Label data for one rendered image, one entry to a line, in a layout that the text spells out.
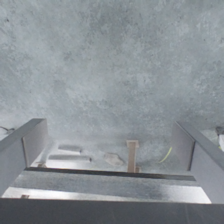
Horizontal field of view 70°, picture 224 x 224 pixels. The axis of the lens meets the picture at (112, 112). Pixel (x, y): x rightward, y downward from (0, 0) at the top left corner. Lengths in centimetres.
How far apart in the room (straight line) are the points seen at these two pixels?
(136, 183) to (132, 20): 75
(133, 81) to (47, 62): 52
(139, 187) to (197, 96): 90
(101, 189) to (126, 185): 4
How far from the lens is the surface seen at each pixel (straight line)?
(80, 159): 169
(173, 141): 16
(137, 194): 24
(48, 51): 103
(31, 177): 30
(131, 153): 129
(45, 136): 17
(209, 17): 92
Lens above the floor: 85
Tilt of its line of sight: 48 degrees down
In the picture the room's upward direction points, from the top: 168 degrees counter-clockwise
